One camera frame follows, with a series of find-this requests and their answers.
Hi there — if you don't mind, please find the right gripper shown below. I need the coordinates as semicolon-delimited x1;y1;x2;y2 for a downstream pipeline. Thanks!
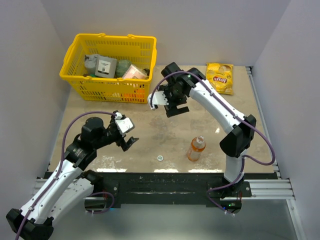
157;84;189;118

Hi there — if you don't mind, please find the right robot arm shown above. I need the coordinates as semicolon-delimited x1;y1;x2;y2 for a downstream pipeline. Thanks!
157;62;257;197

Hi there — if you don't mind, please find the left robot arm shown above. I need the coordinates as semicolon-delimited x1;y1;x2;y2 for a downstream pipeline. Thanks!
6;111;138;240

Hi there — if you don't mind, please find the green white bottle cap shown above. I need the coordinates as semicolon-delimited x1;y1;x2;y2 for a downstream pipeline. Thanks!
157;155;164;162

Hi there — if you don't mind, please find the orange drink bottle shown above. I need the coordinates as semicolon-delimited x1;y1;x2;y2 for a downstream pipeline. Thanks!
187;135;206;162

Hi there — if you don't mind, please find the pink packet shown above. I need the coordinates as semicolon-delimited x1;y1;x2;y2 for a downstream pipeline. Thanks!
122;64;148;80

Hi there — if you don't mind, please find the yellow chips bag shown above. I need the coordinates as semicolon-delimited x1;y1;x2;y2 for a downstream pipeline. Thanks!
205;62;234;95

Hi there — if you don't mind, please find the yellow plastic basket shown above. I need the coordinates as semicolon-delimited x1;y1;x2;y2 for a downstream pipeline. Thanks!
59;33;157;104

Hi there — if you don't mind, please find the green scrub sponge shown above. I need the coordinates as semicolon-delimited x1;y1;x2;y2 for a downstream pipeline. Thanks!
115;59;132;78

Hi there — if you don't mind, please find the grey box with label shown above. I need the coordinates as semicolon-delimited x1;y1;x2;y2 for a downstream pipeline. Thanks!
95;55;118;79

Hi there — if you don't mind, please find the grey pouch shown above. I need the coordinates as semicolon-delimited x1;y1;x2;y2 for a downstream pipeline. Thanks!
84;54;100;74

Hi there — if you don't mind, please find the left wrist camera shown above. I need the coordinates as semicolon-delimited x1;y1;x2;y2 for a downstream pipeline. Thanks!
114;112;135;135

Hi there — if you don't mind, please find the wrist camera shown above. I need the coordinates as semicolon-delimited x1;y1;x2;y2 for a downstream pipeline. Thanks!
114;112;135;135
147;91;169;110

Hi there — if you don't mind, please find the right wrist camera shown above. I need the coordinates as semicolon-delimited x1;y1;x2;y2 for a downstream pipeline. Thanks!
147;91;169;110

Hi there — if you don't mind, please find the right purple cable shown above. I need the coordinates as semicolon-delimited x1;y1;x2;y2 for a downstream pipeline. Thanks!
149;71;277;166

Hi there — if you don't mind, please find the purple cable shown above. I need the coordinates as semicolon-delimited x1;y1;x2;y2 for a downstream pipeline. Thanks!
149;71;277;166
14;111;121;240

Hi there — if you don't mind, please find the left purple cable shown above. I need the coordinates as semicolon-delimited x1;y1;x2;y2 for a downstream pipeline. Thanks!
14;111;121;240

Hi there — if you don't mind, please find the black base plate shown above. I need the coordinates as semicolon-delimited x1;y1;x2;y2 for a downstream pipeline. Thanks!
81;170;252;213

